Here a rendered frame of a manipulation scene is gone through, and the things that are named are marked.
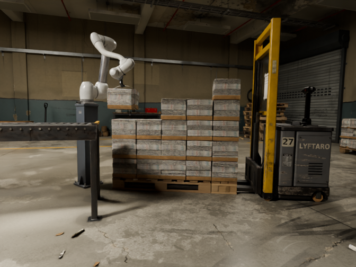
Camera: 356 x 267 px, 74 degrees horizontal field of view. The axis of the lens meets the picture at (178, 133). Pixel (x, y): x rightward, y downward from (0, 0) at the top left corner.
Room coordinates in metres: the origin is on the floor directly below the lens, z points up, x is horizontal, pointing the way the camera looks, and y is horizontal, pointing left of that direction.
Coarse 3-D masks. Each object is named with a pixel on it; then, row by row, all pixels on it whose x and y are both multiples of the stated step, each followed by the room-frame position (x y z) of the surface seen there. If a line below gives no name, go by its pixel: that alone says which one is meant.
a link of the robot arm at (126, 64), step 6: (96, 42) 2.78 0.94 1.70; (102, 42) 2.84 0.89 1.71; (96, 48) 2.80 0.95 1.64; (102, 48) 2.76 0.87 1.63; (102, 54) 2.76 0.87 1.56; (108, 54) 2.72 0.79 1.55; (114, 54) 2.70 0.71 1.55; (120, 60) 2.62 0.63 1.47; (126, 60) 2.60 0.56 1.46; (132, 60) 2.61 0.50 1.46; (120, 66) 2.59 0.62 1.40; (126, 66) 2.59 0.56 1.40; (132, 66) 2.63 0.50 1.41; (126, 72) 2.63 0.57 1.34
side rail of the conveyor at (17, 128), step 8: (0, 128) 1.75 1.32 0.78; (8, 128) 1.77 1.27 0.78; (16, 128) 1.79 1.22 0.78; (24, 128) 1.80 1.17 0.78; (32, 128) 1.82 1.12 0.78; (40, 128) 1.83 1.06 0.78; (48, 128) 1.84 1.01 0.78; (56, 128) 1.86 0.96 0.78; (64, 128) 1.88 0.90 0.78; (72, 128) 1.89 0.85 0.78; (80, 128) 1.91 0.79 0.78; (88, 128) 1.93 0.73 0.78; (96, 128) 1.95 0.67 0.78; (0, 136) 1.76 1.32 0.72; (8, 136) 1.77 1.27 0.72; (16, 136) 1.79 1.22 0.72; (24, 136) 1.80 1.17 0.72; (32, 136) 1.82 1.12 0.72; (40, 136) 1.83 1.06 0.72; (48, 136) 1.85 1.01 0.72; (56, 136) 1.86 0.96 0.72; (64, 136) 1.88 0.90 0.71; (72, 136) 1.89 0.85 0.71; (80, 136) 1.91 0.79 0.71; (88, 136) 1.93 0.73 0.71; (96, 136) 1.94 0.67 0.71
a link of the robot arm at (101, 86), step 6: (108, 42) 2.92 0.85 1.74; (114, 42) 3.00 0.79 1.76; (108, 48) 2.95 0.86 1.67; (114, 48) 3.03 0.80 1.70; (102, 60) 2.98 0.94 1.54; (108, 60) 3.01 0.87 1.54; (102, 66) 2.99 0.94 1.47; (108, 66) 3.03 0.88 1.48; (102, 72) 3.00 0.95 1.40; (102, 78) 3.01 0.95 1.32; (96, 84) 3.01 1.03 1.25; (102, 84) 3.01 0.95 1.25; (102, 90) 3.01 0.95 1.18; (102, 96) 3.03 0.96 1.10
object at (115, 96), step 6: (108, 90) 2.76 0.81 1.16; (114, 90) 2.75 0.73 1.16; (120, 90) 2.75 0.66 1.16; (126, 90) 2.74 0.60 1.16; (132, 90) 2.81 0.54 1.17; (108, 96) 2.77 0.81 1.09; (114, 96) 2.77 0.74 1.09; (120, 96) 2.76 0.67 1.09; (126, 96) 2.76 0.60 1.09; (132, 96) 2.82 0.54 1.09; (108, 102) 2.79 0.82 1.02; (114, 102) 2.78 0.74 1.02; (120, 102) 2.78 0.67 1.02; (126, 102) 2.77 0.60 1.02; (132, 102) 2.84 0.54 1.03
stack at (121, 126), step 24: (120, 120) 2.73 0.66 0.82; (144, 120) 2.71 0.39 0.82; (168, 120) 2.69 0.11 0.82; (192, 120) 2.67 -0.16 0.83; (120, 144) 2.73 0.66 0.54; (144, 144) 2.71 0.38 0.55; (168, 144) 2.68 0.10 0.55; (192, 144) 2.66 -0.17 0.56; (120, 168) 2.74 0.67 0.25; (144, 168) 2.71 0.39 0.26; (168, 168) 2.68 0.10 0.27; (192, 168) 2.66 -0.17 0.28; (192, 192) 2.66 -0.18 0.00
